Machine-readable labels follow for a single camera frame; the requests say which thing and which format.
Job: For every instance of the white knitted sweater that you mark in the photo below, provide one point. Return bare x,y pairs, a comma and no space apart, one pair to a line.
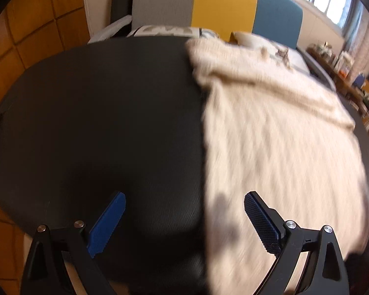
279,129

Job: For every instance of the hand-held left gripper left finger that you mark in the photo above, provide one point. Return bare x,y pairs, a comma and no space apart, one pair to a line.
107,227

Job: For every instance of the deer print pillow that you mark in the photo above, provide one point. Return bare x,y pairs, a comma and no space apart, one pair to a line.
249,38

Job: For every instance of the cluster of jars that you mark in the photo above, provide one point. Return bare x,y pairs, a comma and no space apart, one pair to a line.
326,51

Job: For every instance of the beige patterned curtain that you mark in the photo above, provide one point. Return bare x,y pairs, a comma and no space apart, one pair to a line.
356,21

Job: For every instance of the cat print pillow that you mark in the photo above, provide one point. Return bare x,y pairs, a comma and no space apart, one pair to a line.
166,30

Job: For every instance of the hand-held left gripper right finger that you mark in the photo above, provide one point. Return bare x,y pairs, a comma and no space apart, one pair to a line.
261,224

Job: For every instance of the white storage box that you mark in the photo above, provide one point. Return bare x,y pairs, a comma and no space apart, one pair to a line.
343,64

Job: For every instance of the grey yellow blue sofa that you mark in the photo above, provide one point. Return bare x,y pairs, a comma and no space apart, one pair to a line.
221,6

